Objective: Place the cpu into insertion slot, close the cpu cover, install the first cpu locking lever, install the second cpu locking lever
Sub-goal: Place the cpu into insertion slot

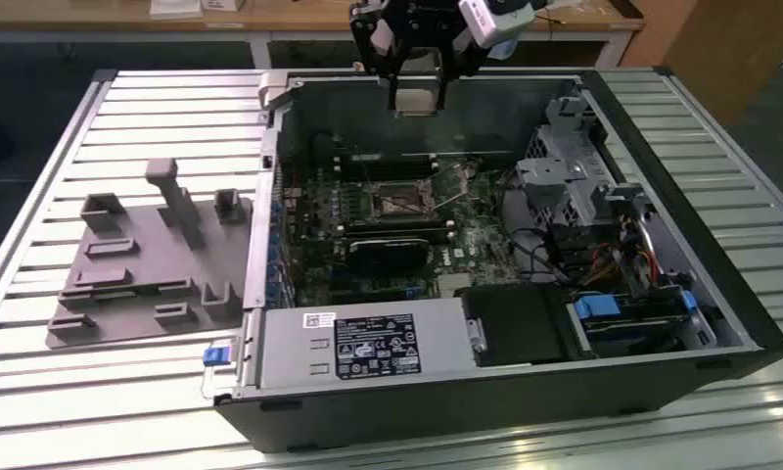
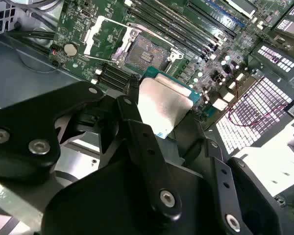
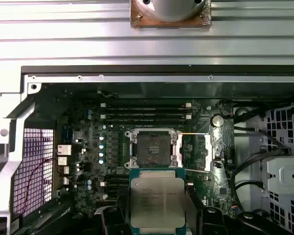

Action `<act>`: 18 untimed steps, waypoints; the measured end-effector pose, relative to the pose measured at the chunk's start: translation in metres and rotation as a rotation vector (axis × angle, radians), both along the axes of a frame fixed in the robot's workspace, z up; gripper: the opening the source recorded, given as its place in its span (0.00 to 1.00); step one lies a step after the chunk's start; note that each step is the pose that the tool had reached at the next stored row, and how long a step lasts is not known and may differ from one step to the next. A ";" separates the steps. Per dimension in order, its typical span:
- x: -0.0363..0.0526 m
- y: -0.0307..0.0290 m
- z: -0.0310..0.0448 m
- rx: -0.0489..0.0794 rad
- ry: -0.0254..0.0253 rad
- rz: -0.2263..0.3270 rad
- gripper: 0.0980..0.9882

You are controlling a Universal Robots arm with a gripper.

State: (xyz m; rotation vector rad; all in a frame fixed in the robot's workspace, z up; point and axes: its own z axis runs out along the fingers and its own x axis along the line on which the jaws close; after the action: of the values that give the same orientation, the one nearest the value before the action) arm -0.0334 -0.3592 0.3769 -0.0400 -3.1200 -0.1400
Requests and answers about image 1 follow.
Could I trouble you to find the black label sticker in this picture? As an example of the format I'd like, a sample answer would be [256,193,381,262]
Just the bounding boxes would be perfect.
[333,312,421,381]

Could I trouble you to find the small silver heatsink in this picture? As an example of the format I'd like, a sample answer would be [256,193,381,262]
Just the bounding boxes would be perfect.
[437,274,476,298]

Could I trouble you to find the grey plastic parts rack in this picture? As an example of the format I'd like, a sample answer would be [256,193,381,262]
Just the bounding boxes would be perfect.
[44,159,256,350]

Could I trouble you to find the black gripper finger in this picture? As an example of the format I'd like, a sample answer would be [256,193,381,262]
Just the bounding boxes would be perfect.
[383,46,410,113]
[430,44,461,113]

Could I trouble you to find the black cable inside case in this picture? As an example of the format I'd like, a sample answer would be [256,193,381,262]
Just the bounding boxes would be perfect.
[502,225,577,286]

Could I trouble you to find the blue disk carrier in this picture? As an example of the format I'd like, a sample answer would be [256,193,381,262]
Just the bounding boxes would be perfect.
[572,290,701,320]

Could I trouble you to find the black graphics card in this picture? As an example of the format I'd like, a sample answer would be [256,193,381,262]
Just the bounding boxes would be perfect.
[343,235,430,274]

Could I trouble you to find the black RAM sticks pair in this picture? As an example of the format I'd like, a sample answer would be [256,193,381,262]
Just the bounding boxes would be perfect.
[343,218,450,241]

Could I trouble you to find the white cardboard box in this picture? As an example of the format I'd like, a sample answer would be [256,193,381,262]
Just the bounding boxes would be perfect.
[149,0,205,21]

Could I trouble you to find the grey metal disk bay cage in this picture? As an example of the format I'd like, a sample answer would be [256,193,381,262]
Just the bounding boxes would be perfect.
[514,95,648,227]

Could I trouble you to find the wooden cabinet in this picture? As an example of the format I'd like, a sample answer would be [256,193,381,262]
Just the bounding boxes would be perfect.
[620,0,783,129]

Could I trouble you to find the green motherboard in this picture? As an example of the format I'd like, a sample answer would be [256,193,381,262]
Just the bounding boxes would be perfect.
[280,161,530,307]

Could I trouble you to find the black drive bay box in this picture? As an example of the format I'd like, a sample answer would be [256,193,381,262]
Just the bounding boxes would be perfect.
[460,283,593,368]

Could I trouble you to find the wooden desk white legs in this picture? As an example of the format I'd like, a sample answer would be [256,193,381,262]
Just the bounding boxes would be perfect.
[0,0,646,70]

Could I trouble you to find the yellow red wire bundle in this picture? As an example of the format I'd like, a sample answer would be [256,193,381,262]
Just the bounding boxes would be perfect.
[586,210,662,295]

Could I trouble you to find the black RAM slots row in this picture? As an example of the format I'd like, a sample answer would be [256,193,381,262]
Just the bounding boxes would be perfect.
[356,150,437,181]

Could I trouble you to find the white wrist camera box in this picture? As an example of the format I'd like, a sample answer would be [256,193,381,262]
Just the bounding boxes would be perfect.
[460,0,537,60]

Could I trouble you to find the black open PC case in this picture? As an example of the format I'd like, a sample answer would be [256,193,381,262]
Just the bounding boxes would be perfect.
[212,66,783,454]

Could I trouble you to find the CPU socket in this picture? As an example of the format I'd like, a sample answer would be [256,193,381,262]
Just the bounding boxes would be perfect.
[363,181,433,220]

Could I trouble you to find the grey power supply unit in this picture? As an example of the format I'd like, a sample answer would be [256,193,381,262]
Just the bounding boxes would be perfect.
[257,298,482,389]

